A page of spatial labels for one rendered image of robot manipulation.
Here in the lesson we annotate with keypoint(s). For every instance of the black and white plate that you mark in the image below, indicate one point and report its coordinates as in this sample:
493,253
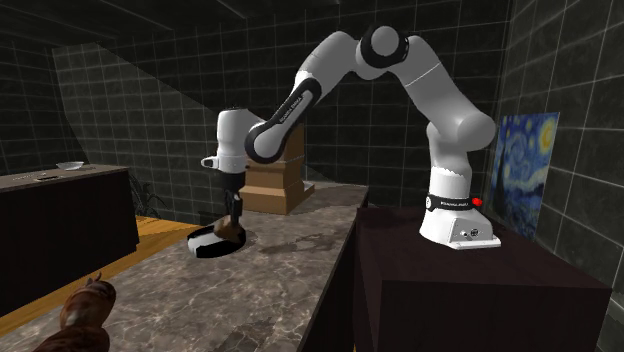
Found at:
209,246

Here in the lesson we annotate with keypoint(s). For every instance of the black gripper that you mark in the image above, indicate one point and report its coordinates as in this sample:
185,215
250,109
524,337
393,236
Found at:
233,181

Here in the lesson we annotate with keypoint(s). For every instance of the large brown figure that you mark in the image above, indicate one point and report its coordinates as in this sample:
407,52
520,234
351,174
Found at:
85,312

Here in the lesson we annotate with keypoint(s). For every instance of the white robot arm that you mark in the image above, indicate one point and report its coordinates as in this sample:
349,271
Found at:
438,102

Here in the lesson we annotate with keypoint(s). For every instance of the blue starry night painting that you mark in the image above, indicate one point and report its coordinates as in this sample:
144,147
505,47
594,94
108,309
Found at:
521,175

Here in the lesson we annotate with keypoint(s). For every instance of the dark robot stand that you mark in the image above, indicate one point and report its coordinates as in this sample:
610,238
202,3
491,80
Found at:
468,297

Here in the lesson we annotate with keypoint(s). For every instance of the dark cabinet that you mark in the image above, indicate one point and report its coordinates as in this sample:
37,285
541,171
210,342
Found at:
63,229

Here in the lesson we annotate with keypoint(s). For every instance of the dark potted plant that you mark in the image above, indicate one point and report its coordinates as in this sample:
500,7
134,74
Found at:
145,197

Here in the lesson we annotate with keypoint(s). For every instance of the stacked cardboard boxes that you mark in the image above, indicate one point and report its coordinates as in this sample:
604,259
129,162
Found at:
273,187

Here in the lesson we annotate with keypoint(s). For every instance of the small brown lump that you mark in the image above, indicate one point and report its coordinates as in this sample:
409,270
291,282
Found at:
225,230

